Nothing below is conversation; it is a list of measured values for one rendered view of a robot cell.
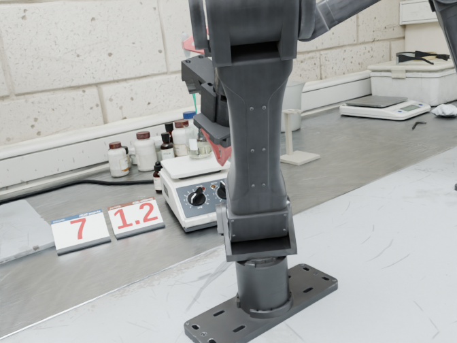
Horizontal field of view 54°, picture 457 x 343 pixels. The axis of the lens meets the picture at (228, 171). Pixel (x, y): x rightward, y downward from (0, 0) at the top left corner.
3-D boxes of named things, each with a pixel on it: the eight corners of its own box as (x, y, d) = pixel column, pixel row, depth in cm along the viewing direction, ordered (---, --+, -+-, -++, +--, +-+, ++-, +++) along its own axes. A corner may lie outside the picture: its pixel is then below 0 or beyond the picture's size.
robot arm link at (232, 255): (214, 199, 54) (215, 217, 49) (285, 190, 55) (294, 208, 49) (219, 245, 56) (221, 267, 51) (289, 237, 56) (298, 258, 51)
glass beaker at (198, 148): (214, 161, 89) (209, 122, 87) (188, 165, 89) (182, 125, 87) (213, 154, 95) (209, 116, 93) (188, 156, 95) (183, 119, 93)
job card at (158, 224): (165, 226, 82) (162, 205, 81) (116, 239, 79) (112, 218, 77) (156, 216, 87) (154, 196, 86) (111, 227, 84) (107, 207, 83)
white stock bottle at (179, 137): (190, 154, 130) (185, 118, 126) (200, 158, 125) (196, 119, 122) (171, 159, 126) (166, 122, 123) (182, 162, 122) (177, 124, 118)
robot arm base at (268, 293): (172, 271, 50) (206, 297, 45) (299, 216, 61) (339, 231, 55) (181, 331, 52) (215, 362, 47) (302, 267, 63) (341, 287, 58)
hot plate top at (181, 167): (232, 167, 86) (232, 163, 85) (171, 180, 82) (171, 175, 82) (214, 154, 97) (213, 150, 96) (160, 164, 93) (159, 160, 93)
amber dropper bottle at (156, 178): (156, 188, 103) (151, 159, 101) (168, 187, 103) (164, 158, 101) (154, 192, 100) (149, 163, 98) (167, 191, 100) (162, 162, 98)
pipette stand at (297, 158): (319, 158, 113) (317, 107, 110) (298, 165, 109) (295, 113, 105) (297, 153, 120) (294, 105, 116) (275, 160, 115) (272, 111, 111)
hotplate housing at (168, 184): (254, 218, 81) (249, 177, 79) (184, 235, 78) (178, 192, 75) (217, 184, 102) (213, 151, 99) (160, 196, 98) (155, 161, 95)
